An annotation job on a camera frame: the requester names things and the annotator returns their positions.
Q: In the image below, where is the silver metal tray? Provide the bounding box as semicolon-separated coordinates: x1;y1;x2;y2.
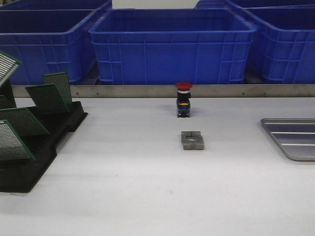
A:
261;118;315;161

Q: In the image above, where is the far left blue bin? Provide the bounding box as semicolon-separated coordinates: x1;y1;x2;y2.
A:
0;0;112;10

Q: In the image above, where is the far right blue bin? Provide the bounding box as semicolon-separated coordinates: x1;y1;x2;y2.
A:
195;0;315;9

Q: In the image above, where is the rearmost green circuit board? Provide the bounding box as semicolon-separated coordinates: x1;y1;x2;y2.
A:
43;71;72;105

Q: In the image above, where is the red emergency stop button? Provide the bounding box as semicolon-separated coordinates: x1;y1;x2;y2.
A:
175;82;193;118

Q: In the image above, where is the left blue plastic bin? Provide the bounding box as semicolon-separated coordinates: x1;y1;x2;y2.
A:
0;10;97;85

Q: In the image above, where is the blue plastic bin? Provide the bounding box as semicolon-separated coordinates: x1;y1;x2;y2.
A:
0;10;97;85
89;8;256;85
244;7;315;84

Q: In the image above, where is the right blue plastic bin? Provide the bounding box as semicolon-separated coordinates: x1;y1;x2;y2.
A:
244;7;315;84

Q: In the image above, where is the black slotted board rack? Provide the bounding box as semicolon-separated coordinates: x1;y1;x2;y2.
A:
0;101;87;193

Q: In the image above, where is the grey metal clamp block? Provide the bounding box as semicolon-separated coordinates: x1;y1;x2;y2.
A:
181;131;205;150

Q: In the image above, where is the centre blue plastic bin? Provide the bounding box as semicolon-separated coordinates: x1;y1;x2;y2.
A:
89;8;256;85

